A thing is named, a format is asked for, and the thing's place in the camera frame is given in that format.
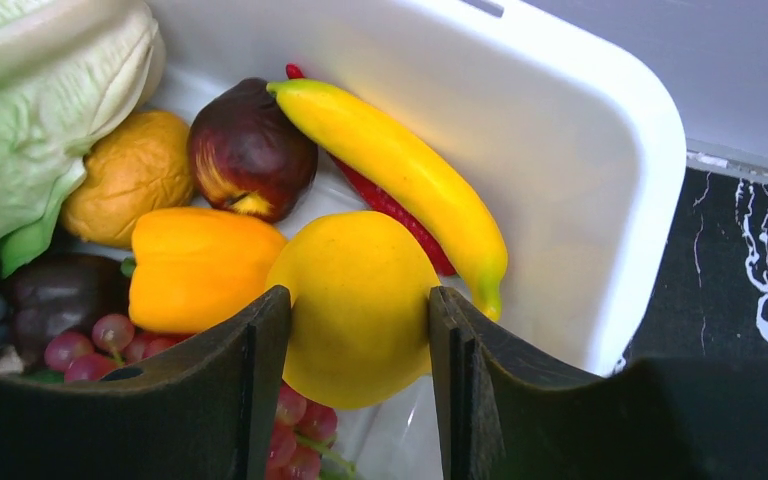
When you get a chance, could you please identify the toy dark red apple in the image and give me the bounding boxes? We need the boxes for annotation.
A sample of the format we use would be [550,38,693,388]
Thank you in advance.
[187,77,319,223]

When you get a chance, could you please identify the toy yellow pear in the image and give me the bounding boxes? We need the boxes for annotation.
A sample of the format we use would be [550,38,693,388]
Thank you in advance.
[267,211,439,409]

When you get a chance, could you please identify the toy red grapes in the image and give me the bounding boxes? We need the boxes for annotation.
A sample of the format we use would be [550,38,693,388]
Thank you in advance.
[44,314,357,479]

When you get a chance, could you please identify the toy brown orange potato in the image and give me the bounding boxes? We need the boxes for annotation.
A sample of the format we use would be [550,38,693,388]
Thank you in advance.
[60,110,194,250]

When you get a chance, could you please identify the toy yellow banana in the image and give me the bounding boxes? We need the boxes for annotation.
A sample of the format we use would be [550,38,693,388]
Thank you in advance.
[266,78,508,322]

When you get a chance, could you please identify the toy dark purple eggplant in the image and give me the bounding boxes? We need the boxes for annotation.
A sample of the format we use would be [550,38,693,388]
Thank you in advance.
[3,253,130,368]

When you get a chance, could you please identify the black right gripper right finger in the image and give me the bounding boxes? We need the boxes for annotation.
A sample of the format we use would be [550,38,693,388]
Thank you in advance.
[429,287,768,479]

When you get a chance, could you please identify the toy red chili pepper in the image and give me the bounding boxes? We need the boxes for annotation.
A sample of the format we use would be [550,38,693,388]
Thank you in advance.
[284,62,458,278]

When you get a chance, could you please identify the white plastic food bin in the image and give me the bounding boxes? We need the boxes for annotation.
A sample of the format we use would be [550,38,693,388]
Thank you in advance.
[59,0,689,480]

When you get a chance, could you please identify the toy yellow pepper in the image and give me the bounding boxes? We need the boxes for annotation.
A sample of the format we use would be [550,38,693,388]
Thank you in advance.
[129,207,287,334]

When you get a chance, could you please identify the toy green cabbage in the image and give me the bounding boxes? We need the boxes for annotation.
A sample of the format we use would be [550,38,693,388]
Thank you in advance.
[0,0,166,275]

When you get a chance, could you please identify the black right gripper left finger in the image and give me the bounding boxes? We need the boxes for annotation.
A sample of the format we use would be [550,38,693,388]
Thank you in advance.
[0,286,291,479]

